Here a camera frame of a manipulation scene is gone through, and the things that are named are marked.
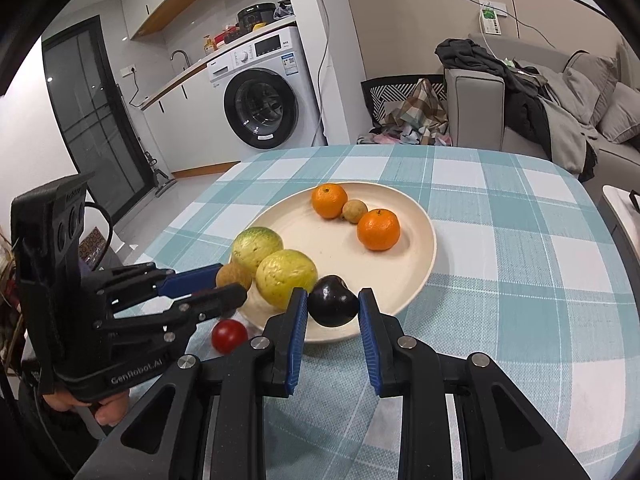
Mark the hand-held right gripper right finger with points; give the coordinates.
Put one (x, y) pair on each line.
(370, 345)

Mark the yellow-green guava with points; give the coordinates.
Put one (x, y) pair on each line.
(256, 247)
(286, 277)

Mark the red cherry tomato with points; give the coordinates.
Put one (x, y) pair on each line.
(229, 336)

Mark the dark glass door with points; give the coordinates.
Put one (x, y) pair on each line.
(90, 125)

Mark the orange mandarin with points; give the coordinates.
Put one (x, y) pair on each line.
(378, 230)
(329, 201)

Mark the metal faucet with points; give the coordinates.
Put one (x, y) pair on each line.
(180, 55)

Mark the person's left hand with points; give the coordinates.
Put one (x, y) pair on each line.
(107, 412)

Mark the plaid cloth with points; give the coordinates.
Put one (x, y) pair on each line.
(422, 107)

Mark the cream round plate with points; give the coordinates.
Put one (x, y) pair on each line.
(340, 260)

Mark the black patterned laundry basket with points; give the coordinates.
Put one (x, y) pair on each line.
(377, 97)

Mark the white side table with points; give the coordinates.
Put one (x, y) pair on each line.
(622, 210)

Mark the white washing machine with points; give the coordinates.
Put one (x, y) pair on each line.
(260, 105)

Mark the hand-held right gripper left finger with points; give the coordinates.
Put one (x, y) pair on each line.
(297, 340)

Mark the grey sofa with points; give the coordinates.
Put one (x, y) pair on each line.
(472, 110)

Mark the black rice cooker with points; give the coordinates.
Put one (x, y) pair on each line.
(255, 17)

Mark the white kitchen counter cabinets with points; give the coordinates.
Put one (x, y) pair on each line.
(200, 130)

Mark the red box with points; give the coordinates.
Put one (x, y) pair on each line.
(224, 38)

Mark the wooden shelf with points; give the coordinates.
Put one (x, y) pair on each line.
(7, 310)

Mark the dark clothes pile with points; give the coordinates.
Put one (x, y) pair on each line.
(470, 55)

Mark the grey blanket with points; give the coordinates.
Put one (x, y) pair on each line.
(567, 135)

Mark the brown doormat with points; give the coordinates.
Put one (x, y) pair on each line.
(92, 247)

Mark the colourful clothes pile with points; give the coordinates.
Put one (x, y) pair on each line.
(395, 137)

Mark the grey cushion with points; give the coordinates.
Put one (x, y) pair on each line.
(622, 115)
(590, 85)

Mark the white wall cabinets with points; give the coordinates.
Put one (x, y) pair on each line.
(160, 0)

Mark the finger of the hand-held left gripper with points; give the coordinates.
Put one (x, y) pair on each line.
(220, 300)
(190, 280)

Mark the dark purple plum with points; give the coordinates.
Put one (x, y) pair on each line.
(332, 307)

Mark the yellow bottle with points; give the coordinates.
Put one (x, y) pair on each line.
(208, 46)

